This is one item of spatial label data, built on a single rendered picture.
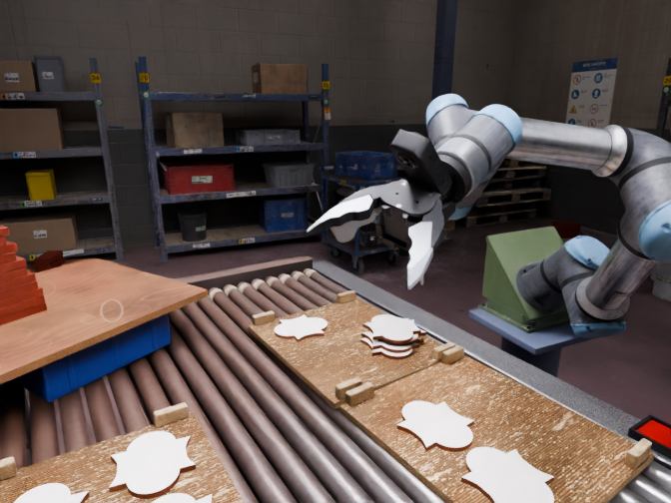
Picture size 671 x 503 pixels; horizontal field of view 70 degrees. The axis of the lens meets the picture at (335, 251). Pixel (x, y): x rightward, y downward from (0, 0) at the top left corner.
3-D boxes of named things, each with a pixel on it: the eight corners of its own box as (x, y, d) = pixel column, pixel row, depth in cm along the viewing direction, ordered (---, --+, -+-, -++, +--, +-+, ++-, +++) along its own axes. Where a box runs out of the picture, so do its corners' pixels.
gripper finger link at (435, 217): (445, 255, 54) (441, 204, 60) (446, 246, 53) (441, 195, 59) (403, 256, 54) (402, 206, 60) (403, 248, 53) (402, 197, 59)
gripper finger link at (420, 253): (434, 313, 54) (430, 253, 60) (435, 279, 49) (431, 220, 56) (406, 313, 54) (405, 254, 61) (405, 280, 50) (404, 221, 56)
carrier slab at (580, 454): (460, 358, 111) (461, 352, 111) (653, 461, 79) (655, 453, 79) (339, 412, 92) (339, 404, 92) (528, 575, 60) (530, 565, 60)
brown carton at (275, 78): (296, 97, 531) (295, 66, 522) (308, 96, 498) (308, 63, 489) (252, 96, 511) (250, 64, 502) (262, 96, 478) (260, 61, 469)
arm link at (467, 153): (491, 146, 62) (437, 129, 66) (473, 165, 60) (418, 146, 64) (485, 191, 68) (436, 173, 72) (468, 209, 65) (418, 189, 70)
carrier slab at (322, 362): (355, 301, 144) (355, 296, 143) (458, 359, 111) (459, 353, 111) (248, 330, 125) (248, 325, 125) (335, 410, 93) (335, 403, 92)
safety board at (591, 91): (562, 137, 614) (573, 61, 588) (606, 140, 561) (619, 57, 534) (561, 137, 613) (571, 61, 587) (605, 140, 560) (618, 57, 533)
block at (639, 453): (639, 450, 80) (643, 436, 79) (651, 456, 78) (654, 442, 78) (622, 464, 77) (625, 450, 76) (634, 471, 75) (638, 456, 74)
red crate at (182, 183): (226, 185, 531) (225, 160, 523) (236, 191, 492) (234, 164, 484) (164, 189, 505) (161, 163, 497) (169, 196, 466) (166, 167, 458)
